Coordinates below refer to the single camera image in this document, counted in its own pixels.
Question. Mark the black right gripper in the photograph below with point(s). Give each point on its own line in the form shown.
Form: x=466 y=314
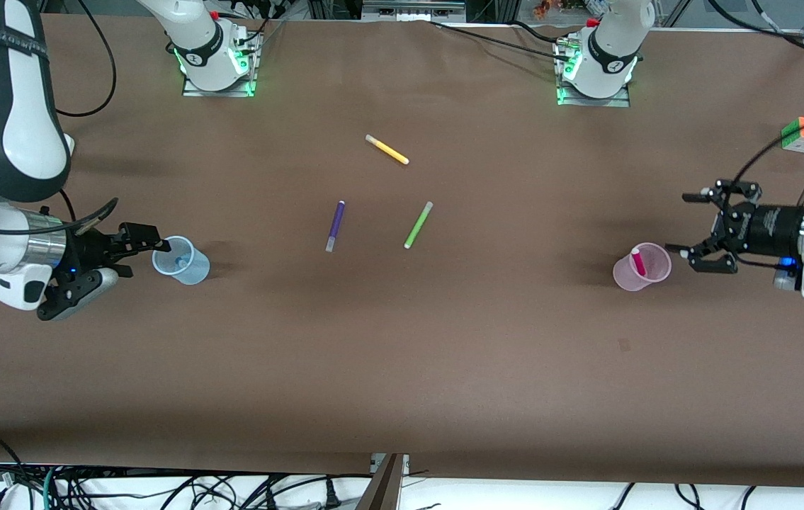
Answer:
x=87 y=250

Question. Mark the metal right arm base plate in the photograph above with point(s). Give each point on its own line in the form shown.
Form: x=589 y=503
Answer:
x=221 y=93

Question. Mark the translucent blue cup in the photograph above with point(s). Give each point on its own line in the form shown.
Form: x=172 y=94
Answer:
x=193 y=273

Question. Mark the pink marker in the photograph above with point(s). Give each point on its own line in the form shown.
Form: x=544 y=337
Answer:
x=638 y=263

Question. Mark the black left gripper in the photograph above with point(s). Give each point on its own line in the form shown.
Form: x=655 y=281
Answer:
x=773 y=226

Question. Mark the blue marker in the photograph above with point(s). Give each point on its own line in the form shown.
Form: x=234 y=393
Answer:
x=180 y=263

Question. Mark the yellow marker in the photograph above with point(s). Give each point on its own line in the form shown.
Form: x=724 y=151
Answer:
x=387 y=149

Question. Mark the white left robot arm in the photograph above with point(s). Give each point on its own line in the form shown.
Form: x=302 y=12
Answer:
x=614 y=49

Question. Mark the purple marker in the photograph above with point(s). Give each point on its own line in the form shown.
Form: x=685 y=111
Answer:
x=336 y=225

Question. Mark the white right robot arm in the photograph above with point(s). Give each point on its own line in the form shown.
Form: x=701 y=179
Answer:
x=12 y=142

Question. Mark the dark table leg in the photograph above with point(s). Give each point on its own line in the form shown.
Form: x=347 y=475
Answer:
x=380 y=489

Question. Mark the translucent pink cup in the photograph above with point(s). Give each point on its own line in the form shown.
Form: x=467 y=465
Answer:
x=628 y=280

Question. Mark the green marker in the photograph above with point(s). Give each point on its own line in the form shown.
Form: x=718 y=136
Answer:
x=418 y=225

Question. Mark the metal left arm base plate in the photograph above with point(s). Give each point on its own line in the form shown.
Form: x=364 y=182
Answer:
x=607 y=103

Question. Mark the aluminium frame rail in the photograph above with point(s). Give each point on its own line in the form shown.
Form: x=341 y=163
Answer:
x=412 y=8

